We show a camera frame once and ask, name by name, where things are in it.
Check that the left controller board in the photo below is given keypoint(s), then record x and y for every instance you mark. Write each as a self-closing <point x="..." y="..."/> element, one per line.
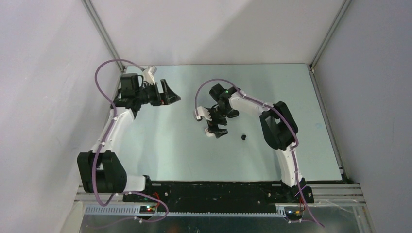
<point x="147" y="209"/>

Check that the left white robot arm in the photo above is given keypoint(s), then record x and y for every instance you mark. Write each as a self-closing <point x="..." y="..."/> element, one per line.
<point x="102" y="168"/>

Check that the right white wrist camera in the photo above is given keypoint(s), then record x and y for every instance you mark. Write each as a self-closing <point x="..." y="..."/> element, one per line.
<point x="201" y="113"/>

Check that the aluminium frame rail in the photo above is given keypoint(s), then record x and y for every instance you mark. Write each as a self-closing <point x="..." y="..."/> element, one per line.
<point x="324" y="195"/>

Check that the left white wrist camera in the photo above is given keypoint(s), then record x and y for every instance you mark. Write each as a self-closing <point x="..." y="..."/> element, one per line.
<point x="148" y="75"/>

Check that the right controller board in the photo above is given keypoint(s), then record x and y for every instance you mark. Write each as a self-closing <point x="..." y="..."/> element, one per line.
<point x="290" y="213"/>

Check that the white earbud charging case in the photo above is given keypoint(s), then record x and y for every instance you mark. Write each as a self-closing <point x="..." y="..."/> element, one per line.
<point x="208" y="133"/>

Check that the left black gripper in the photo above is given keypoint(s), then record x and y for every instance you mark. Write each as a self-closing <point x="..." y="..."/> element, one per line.
<point x="170" y="97"/>

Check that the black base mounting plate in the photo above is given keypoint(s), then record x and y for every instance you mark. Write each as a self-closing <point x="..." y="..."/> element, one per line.
<point x="227" y="197"/>

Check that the controller board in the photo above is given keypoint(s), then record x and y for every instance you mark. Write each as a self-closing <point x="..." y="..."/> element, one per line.
<point x="290" y="213"/>
<point x="147" y="209"/>

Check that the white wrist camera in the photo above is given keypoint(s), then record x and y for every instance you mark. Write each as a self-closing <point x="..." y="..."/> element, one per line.
<point x="148" y="75"/>
<point x="201" y="113"/>

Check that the black earbud charging case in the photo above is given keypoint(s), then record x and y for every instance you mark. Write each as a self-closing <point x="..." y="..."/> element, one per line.
<point x="233" y="114"/>

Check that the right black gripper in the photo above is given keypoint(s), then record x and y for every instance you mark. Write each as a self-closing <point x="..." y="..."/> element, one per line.
<point x="218" y="132"/>

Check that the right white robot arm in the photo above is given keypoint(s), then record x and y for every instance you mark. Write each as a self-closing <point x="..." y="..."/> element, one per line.
<point x="278" y="126"/>

